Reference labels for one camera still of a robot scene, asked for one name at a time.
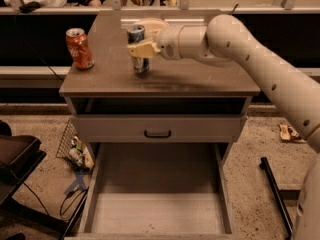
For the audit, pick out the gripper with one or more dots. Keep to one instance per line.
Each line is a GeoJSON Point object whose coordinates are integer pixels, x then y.
{"type": "Point", "coordinates": [167, 43]}

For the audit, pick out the orange soda can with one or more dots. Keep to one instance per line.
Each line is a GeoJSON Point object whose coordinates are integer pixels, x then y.
{"type": "Point", "coordinates": [77, 44]}

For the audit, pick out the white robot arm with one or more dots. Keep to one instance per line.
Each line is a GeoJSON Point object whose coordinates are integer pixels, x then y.
{"type": "Point", "coordinates": [296, 95]}

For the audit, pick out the black tray stand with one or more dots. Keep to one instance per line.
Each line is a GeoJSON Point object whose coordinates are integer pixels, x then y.
{"type": "Point", "coordinates": [19, 156]}

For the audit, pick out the crumpled snack bags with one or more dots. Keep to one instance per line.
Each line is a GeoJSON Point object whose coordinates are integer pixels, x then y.
{"type": "Point", "coordinates": [79, 154]}

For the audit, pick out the blue tape cross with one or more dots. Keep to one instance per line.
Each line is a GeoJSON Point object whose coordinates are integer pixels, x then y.
{"type": "Point", "coordinates": [78, 182]}

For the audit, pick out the black device on ledge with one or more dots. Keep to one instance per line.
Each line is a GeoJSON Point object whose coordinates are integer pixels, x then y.
{"type": "Point", "coordinates": [29, 7]}

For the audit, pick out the black metal bar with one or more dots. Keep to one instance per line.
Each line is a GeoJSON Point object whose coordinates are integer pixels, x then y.
{"type": "Point", "coordinates": [264, 165]}

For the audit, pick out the closed grey upper drawer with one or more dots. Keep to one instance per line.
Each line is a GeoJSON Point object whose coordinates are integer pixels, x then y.
{"type": "Point", "coordinates": [184, 128]}

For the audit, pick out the white paper bowl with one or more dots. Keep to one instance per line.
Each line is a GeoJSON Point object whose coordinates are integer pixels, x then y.
{"type": "Point", "coordinates": [150, 26]}

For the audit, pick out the grey cabinet counter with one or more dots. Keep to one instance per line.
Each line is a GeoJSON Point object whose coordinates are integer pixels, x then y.
{"type": "Point", "coordinates": [183, 87]}

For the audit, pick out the wire mesh basket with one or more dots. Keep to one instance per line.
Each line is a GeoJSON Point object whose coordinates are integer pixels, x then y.
{"type": "Point", "coordinates": [65, 144]}

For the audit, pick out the blue silver redbull can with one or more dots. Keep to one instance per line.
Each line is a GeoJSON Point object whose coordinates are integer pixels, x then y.
{"type": "Point", "coordinates": [135, 36]}

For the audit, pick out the black drawer handle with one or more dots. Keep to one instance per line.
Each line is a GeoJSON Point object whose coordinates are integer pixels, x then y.
{"type": "Point", "coordinates": [155, 135]}

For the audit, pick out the open grey lower drawer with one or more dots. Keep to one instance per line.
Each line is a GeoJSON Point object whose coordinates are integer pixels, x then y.
{"type": "Point", "coordinates": [157, 191]}

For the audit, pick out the snack wrapper on floor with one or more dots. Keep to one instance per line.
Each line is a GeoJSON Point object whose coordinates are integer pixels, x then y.
{"type": "Point", "coordinates": [289, 134]}

